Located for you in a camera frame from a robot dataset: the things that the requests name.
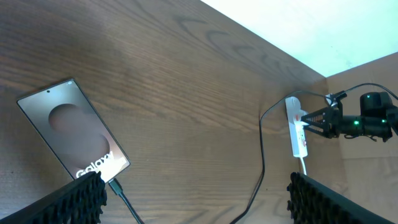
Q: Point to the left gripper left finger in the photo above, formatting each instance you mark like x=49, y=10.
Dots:
x=80, y=201

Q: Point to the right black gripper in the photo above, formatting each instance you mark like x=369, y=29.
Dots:
x=327, y=118

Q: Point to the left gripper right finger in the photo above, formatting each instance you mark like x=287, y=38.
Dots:
x=312, y=202

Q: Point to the Galaxy S25 Ultra smartphone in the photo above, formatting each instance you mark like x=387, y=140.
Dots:
x=73, y=130

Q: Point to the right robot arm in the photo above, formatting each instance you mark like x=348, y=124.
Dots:
x=378, y=118

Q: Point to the white power strip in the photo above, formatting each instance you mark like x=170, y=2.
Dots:
x=297, y=133

